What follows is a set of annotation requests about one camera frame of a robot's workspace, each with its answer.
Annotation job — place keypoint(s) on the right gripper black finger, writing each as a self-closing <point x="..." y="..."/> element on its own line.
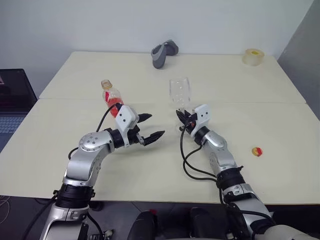
<point x="182" y="117"/>
<point x="187" y="112"/>

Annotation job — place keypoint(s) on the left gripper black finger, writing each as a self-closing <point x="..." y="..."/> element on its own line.
<point x="153" y="137"/>
<point x="145" y="117"/>

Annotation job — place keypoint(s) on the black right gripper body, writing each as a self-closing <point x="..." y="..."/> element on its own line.
<point x="190" y="120"/>

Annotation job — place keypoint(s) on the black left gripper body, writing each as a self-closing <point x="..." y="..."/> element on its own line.
<point x="134" y="136"/>

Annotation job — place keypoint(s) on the clear plastic cup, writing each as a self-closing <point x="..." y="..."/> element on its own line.
<point x="180" y="92"/>

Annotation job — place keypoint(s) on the plastic bottle with red liquid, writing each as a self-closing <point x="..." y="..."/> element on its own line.
<point x="112" y="96"/>

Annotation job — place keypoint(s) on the red and yellow bottle cap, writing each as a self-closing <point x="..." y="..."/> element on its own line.
<point x="257" y="152"/>

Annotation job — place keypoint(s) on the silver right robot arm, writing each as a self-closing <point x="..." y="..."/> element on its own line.
<point x="220" y="150"/>

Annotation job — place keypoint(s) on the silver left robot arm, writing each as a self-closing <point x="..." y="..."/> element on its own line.
<point x="85" y="160"/>

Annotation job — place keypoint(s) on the grey handheld controller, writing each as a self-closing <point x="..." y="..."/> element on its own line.
<point x="159" y="56"/>

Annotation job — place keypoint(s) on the clear tape roll yellow core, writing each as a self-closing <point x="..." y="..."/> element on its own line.
<point x="253" y="58"/>

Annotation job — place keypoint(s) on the dark rounded shape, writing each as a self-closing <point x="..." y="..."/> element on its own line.
<point x="145" y="226"/>

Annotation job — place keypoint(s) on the dark open laptop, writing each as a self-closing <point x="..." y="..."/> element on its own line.
<point x="13" y="95"/>

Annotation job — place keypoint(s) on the grey partition panel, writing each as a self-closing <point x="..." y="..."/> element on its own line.
<point x="302" y="55"/>

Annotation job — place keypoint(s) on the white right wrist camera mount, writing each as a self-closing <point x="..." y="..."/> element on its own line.
<point x="202" y="116"/>

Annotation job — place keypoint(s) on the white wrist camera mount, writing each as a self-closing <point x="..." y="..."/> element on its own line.
<point x="125" y="117"/>
<point x="202" y="116"/>

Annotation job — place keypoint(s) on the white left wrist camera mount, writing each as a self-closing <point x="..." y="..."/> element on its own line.
<point x="125" y="117"/>

